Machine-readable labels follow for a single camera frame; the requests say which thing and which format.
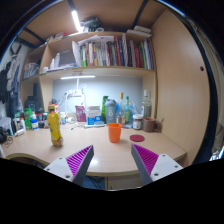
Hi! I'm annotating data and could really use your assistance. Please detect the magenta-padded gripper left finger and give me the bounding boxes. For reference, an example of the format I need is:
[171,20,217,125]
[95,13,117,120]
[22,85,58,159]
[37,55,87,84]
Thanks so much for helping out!
[43,144,95,187]

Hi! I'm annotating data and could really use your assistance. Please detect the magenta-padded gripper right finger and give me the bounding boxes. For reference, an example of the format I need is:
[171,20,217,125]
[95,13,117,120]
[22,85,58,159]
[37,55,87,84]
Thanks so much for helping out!
[130,143,184,187]

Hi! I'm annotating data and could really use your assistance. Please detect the yellow drink bottle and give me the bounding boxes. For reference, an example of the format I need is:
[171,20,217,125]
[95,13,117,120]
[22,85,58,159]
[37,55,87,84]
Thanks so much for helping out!
[46,104,64,148]

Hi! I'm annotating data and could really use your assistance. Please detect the flat round red coaster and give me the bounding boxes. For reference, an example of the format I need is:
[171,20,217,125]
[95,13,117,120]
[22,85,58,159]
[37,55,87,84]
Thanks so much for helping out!
[129,134,146,143]

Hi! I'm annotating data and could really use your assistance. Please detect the brown ceramic mug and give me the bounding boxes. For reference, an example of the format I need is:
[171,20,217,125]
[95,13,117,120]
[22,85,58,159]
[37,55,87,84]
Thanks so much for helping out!
[142,117,163,133]

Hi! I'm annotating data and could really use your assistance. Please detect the brown jar with white lid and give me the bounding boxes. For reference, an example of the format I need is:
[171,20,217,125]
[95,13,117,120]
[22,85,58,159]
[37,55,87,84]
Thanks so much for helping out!
[132,113,144,130]

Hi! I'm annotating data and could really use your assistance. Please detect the grey hairbrush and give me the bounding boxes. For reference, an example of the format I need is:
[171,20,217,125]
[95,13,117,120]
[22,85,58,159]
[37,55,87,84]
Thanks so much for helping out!
[83,121,106,129]

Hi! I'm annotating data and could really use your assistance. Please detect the orange plastic cup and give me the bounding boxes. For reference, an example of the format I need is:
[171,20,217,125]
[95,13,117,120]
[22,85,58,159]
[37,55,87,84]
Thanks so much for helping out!
[107,122,123,144]

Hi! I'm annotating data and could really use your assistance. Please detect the blue and white carton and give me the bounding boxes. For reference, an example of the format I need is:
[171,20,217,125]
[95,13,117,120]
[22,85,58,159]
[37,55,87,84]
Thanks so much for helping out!
[86,105,103,126]

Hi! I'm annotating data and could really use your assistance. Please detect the glass bottle with green cap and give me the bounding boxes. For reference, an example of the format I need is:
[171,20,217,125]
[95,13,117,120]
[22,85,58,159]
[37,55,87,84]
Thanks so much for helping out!
[123,96,131,124]

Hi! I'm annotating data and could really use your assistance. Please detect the clear glass bottle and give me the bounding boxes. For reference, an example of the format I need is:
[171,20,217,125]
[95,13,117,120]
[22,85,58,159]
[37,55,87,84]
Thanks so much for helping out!
[140,89,153,119]

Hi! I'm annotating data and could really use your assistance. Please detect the white jar with blue lid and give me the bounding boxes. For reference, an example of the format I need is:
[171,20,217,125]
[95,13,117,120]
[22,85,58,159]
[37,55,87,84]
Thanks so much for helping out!
[30,118,40,131]

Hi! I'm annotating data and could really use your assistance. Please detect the green plastic bottle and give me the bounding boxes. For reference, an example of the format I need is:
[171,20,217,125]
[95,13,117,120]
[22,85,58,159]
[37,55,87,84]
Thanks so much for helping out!
[101,95,110,124]

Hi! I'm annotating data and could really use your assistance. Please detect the grey shaker bottle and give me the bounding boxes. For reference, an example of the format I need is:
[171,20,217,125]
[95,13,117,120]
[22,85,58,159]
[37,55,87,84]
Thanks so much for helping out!
[104,98,117,125]

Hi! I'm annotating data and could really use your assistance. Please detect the green plastic container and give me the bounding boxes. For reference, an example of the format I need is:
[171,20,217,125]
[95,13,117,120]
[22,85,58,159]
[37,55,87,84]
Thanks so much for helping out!
[23,107,33,130]

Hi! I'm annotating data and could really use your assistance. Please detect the under-shelf light bar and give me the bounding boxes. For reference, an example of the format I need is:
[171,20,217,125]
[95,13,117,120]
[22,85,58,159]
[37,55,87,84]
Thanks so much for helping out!
[60,74,97,80]

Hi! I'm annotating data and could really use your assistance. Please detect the wooden shelf unit with books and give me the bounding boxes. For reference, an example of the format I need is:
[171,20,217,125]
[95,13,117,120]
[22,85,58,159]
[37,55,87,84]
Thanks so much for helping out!
[18,14,158,81]

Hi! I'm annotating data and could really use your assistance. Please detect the hanging clothes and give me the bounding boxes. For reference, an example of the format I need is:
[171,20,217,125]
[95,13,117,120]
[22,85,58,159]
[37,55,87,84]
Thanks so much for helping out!
[0,43,26,118]

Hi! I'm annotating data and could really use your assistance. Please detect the ceiling light tube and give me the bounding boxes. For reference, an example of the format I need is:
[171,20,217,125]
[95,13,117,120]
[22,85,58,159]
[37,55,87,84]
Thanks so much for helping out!
[70,9,83,33]

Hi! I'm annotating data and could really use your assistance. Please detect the white wall power socket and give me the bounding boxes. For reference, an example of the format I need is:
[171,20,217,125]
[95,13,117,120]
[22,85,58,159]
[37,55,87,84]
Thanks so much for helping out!
[68,89,83,98]

